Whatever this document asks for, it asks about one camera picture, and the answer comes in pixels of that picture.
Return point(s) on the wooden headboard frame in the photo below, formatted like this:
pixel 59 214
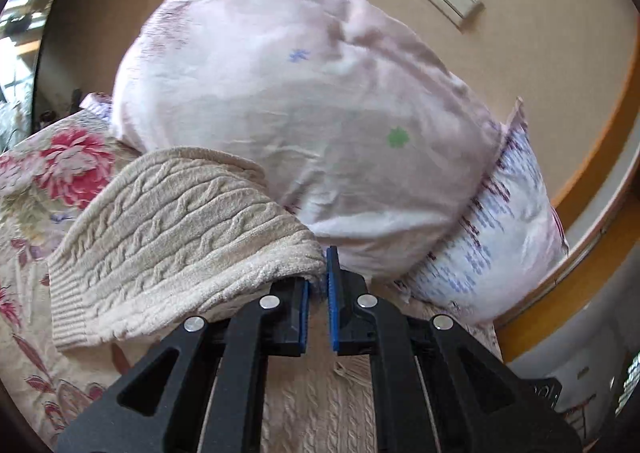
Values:
pixel 550 313

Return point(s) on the window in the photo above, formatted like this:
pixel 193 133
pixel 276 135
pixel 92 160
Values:
pixel 20 33

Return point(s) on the pink pillow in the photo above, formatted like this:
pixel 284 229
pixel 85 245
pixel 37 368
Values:
pixel 300 108

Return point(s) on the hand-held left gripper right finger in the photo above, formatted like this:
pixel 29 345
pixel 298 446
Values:
pixel 332 303

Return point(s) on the floral bedsheet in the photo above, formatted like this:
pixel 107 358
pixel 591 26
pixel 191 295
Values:
pixel 30 213

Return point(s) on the white lavender print pillow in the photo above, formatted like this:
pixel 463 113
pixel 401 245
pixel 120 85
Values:
pixel 510 243

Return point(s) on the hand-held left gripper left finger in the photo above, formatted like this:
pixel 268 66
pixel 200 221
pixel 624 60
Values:
pixel 302 318

